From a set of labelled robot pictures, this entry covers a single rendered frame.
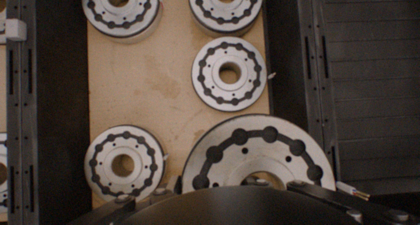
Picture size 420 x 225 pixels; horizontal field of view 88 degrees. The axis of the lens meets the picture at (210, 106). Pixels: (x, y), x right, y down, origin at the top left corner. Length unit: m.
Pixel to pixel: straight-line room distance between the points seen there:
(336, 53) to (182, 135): 0.26
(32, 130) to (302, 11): 0.30
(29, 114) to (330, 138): 0.30
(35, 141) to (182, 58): 0.20
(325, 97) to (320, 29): 0.07
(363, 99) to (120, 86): 0.36
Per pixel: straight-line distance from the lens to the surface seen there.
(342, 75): 0.39
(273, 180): 0.17
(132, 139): 0.30
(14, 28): 0.29
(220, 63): 0.29
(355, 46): 0.42
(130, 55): 0.35
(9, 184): 0.30
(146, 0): 0.34
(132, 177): 0.31
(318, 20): 0.27
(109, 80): 0.35
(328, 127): 0.26
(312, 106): 0.25
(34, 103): 0.28
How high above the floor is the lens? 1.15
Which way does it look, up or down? 86 degrees down
